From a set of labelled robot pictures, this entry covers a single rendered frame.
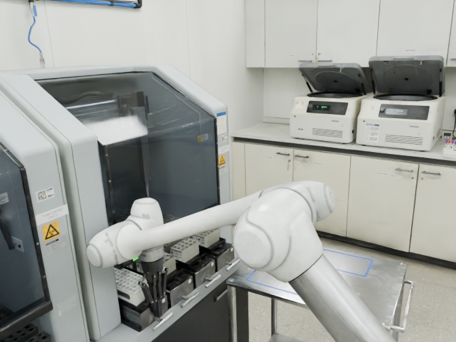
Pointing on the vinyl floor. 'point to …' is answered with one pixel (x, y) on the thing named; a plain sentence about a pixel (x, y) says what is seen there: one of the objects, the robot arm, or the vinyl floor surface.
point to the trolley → (398, 269)
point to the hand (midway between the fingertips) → (157, 307)
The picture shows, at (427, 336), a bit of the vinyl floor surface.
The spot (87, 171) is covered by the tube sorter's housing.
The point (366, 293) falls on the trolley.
